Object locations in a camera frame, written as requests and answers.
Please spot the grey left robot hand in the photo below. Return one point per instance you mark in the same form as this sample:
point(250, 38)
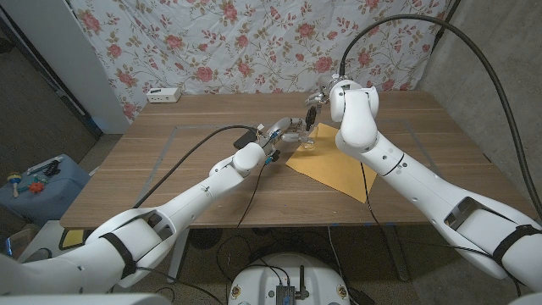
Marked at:
point(283, 125)

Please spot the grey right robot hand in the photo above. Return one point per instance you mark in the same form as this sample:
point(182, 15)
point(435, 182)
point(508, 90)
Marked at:
point(325, 91)

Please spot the clear plastic dispenser bottle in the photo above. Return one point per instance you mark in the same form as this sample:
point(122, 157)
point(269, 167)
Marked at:
point(309, 144)

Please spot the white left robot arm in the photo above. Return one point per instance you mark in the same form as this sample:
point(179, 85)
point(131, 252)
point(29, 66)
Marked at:
point(182, 199)

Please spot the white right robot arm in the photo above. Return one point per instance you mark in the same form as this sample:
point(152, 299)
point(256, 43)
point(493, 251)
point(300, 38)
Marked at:
point(415, 182)

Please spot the yellow paper envelope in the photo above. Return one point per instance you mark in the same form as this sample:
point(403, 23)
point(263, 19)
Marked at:
point(326, 165)

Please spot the small black wallet case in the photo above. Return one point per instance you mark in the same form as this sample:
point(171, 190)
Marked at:
point(243, 140)

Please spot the floral rose backdrop cloth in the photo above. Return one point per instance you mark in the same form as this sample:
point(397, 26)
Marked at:
point(262, 46)

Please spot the white power strip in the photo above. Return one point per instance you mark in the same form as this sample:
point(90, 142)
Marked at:
point(163, 95)

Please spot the black round floor disc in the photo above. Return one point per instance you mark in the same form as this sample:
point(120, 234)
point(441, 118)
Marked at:
point(205, 238)

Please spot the black backdrop pole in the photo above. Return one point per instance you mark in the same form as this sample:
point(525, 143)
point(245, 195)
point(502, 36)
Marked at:
point(444, 21)

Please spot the white robot torso base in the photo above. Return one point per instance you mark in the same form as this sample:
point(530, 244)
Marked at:
point(262, 281)

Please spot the white table leg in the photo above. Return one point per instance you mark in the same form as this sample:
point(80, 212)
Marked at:
point(177, 258)

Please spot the grey table leg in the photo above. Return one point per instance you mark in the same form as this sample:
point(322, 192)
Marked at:
point(396, 254)

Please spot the white cabinet panel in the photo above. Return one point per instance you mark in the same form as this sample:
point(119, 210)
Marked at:
point(72, 55)

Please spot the black toy piece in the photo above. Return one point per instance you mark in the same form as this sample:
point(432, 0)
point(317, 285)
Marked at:
point(51, 168)

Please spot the yellow and black sign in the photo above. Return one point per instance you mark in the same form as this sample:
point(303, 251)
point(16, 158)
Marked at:
point(73, 238)

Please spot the blue storage box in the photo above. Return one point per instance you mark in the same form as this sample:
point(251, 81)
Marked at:
point(51, 199)

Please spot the white flat tool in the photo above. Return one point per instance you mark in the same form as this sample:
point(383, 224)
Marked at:
point(42, 166)

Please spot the orange toy piece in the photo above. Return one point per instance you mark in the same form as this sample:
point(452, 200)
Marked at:
point(36, 187)

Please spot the white robot torso rim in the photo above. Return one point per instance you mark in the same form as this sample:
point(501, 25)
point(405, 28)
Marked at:
point(84, 300)

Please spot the yellow and blue maraca toy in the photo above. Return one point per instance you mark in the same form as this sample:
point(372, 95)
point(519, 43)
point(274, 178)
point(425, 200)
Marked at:
point(14, 180)

